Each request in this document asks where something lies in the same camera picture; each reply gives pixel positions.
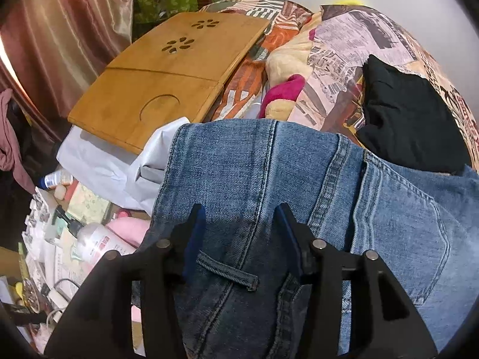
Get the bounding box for blue denim jeans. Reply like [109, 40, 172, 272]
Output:
[141, 119, 478, 358]

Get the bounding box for white lotion bottle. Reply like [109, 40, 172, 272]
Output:
[55, 205, 135, 266]

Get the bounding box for white pillow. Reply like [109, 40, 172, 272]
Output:
[56, 117, 189, 215]

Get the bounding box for pink hanging cloth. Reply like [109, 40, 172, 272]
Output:
[0, 88, 36, 194]

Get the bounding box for black folded garment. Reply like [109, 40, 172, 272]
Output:
[357, 54, 472, 174]

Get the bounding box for pink plush toy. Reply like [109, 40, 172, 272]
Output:
[257, 74, 306, 118]

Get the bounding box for bamboo lap desk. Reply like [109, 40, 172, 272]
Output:
[68, 12, 269, 154]

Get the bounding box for newspaper print bedspread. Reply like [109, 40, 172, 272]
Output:
[202, 0, 478, 169]

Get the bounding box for striped red curtain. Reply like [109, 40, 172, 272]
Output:
[1, 0, 133, 140]

